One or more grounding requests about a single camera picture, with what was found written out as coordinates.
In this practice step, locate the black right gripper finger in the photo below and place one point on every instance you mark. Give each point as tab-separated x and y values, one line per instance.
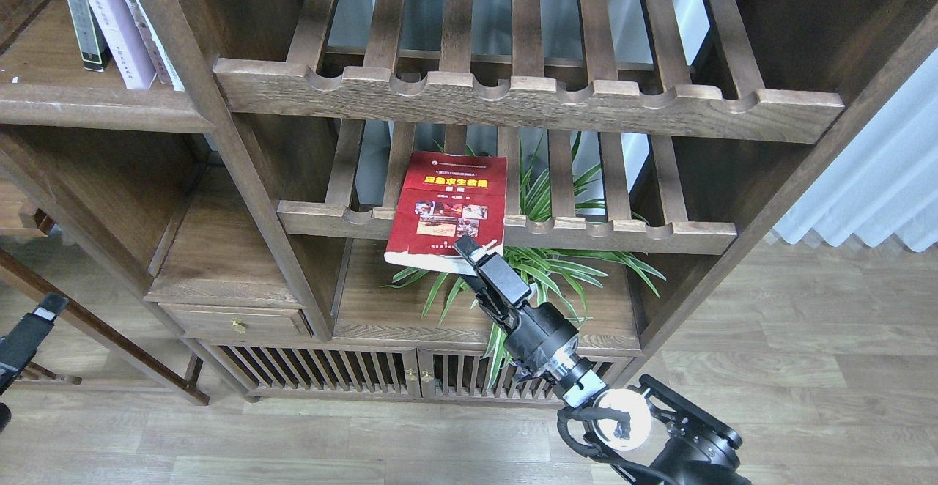
484	263

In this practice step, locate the white plant pot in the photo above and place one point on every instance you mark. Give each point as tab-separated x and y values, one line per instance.
535	294

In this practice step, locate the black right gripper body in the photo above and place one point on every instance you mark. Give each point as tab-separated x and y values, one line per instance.
539	342

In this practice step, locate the brass drawer knob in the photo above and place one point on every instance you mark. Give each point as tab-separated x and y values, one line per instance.
238	327

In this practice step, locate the green spider plant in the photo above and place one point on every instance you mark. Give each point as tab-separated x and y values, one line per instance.
541	267

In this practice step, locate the wooden furniture at left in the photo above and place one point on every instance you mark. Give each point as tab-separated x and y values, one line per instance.
36	287

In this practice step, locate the white curtain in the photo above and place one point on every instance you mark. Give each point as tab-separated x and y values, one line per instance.
884	184

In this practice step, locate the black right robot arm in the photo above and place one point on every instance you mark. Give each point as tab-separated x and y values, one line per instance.
648	433

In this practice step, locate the dark wooden bookshelf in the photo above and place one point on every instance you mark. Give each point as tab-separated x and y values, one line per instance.
265	191

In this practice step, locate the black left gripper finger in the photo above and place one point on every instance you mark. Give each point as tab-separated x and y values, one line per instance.
20	345

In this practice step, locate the yellow and black book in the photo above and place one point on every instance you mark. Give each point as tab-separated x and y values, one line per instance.
90	38

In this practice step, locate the white and purple book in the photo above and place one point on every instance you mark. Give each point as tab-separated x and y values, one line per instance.
126	45

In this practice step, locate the red cover book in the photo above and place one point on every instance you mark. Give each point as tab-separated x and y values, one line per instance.
443	198

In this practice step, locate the white book upright on shelf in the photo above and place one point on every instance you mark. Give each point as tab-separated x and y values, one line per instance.
164	68

